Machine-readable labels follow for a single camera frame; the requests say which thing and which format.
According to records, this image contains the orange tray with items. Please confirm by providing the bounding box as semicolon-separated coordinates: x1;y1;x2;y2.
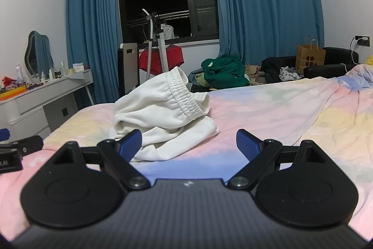
0;77;27;101

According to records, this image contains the white zip-up sweatshirt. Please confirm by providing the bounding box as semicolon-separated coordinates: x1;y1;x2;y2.
109;67;219;162

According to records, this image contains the yellow cloth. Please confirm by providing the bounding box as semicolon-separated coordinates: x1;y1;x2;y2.
364;55;373;66

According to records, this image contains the blue curtain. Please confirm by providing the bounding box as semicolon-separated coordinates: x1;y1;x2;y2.
66;0;122;104
217;0;324;64

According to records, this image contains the red garment on rack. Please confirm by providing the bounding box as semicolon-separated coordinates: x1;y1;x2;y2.
138;45;184;75

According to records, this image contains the garment steamer stand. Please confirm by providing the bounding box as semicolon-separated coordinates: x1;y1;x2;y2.
142;9;169;80

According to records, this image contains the black clothes pile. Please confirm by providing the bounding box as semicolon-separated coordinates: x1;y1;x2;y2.
260;57;283;83

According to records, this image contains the white dressing table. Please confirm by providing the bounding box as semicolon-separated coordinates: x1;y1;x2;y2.
1;70;93;141

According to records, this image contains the pastel tie-dye bed cover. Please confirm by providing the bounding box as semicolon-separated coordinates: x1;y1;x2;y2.
1;64;372;239

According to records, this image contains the black sofa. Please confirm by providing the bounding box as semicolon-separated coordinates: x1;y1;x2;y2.
280;47;359;79

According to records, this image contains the green sweatshirt pile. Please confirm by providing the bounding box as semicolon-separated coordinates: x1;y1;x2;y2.
201;55;249;89

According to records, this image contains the right blue curtain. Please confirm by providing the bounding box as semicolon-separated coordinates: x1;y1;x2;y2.
217;0;324;64

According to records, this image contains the brown paper bag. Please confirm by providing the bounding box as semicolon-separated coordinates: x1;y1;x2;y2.
295;36;326;74

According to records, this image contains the wall socket with charger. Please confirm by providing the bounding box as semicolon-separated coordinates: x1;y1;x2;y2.
355;35;370;47

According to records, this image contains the left blue curtain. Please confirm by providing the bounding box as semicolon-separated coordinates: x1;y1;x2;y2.
66;0;122;104

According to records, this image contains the beige panel heater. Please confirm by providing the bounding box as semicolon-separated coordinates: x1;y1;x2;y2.
117;43;140;97

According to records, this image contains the wavy frame mirror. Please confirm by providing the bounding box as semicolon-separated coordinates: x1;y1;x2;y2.
24;30;54;78

